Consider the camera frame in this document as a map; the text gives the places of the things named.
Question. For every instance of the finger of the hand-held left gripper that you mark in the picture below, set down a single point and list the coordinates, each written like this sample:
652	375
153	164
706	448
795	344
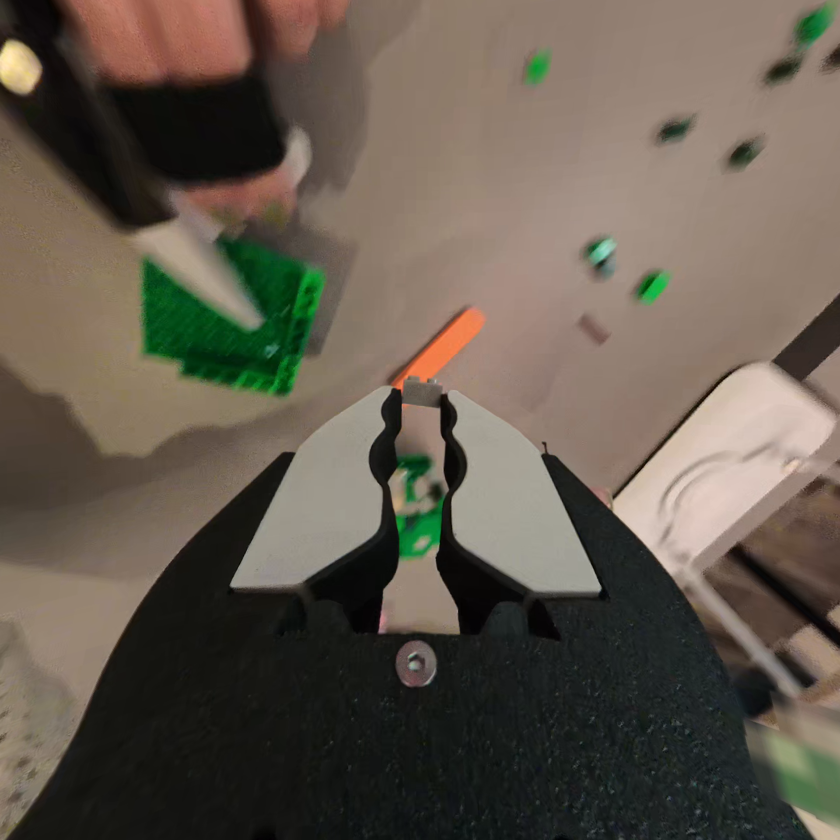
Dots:
203	262

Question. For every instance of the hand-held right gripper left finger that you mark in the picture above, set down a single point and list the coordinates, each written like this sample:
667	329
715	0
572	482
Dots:
315	505

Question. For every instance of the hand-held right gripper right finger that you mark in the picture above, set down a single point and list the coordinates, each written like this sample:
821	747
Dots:
512	512

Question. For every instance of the green lego plate assembly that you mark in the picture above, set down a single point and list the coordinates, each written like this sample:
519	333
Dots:
197	341

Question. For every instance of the small grey lego brick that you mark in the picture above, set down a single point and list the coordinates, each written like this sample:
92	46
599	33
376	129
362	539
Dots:
421	394

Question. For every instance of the green grey lego block build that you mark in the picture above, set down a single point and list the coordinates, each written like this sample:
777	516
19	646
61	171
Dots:
417	505

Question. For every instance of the orange lego brick separator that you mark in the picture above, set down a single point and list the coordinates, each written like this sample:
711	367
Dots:
446	344

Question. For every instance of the small brown lego piece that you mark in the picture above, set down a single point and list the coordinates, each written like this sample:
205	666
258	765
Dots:
594	328

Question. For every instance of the scattered green lego pieces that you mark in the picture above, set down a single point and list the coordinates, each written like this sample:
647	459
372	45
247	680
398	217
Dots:
653	287

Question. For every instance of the person's left hand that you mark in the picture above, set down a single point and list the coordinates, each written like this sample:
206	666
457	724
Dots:
197	33

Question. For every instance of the white plastic tray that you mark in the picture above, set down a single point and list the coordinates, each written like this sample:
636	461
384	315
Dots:
728	446

